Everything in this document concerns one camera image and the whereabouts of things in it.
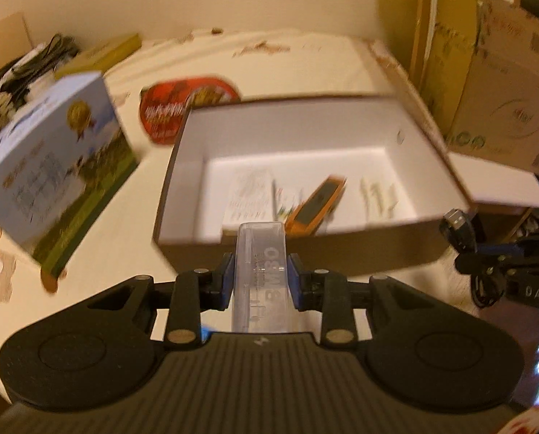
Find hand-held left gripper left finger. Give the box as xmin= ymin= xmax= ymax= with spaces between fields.
xmin=86 ymin=252 xmax=235 ymax=350

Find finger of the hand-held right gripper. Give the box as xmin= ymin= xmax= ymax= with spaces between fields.
xmin=454 ymin=253 xmax=526 ymax=278
xmin=476 ymin=230 xmax=539 ymax=255

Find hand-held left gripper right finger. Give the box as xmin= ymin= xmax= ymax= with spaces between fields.
xmin=289 ymin=253 xmax=435 ymax=349

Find black cable with plug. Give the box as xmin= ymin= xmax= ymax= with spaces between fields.
xmin=439 ymin=208 xmax=508 ymax=309

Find orange handheld device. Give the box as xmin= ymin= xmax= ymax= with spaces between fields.
xmin=285 ymin=175 xmax=346 ymax=236

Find small printed card pack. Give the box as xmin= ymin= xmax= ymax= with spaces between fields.
xmin=274 ymin=184 xmax=303 ymax=223

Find white paper booklet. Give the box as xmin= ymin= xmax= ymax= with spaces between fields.
xmin=222 ymin=169 xmax=275 ymax=236

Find cream hair clip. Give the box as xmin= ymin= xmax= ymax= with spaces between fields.
xmin=360 ymin=176 xmax=399 ymax=218

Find white cardboard box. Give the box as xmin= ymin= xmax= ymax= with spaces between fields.
xmin=153 ymin=93 xmax=473 ymax=281

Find white shelf board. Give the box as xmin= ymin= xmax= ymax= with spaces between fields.
xmin=448 ymin=151 xmax=539 ymax=211

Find large brown cardboard box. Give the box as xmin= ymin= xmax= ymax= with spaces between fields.
xmin=446 ymin=0 xmax=539 ymax=175

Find red snack packet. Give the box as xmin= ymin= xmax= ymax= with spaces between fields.
xmin=139 ymin=76 xmax=243 ymax=145

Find blue printed carton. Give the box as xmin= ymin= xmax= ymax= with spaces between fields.
xmin=0 ymin=71 xmax=139 ymax=278

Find yellow cardboard sheets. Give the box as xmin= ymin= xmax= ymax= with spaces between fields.
xmin=373 ymin=0 xmax=483 ymax=118

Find yellow flat box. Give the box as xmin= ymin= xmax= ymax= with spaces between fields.
xmin=54 ymin=33 xmax=142 ymax=80

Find flat brown cardboard sheet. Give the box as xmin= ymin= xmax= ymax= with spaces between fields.
xmin=0 ymin=11 xmax=35 ymax=95

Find bundle of black cables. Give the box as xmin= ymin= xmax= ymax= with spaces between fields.
xmin=0 ymin=34 xmax=80 ymax=95

